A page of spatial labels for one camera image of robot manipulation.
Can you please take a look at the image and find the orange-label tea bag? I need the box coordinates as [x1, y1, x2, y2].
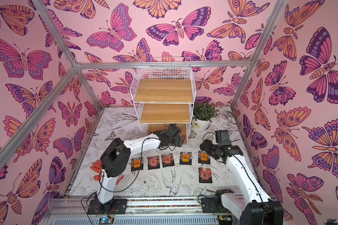
[131, 157, 144, 172]
[179, 152, 192, 165]
[198, 151, 211, 164]

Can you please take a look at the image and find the red tea bag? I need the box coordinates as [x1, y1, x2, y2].
[198, 168, 213, 183]
[161, 153, 175, 167]
[147, 156, 160, 170]

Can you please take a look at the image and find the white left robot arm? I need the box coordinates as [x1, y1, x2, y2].
[97, 131, 184, 204]

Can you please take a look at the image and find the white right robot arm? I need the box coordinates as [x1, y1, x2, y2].
[200, 130, 284, 225]

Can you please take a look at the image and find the potted green plant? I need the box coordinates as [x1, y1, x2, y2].
[192, 101, 218, 130]

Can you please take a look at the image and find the red work glove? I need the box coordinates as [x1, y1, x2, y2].
[90, 160, 124, 185]

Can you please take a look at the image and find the white wire three-tier shelf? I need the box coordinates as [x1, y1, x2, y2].
[130, 67, 196, 145]

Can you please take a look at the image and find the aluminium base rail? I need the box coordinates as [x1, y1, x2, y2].
[43, 196, 245, 225]

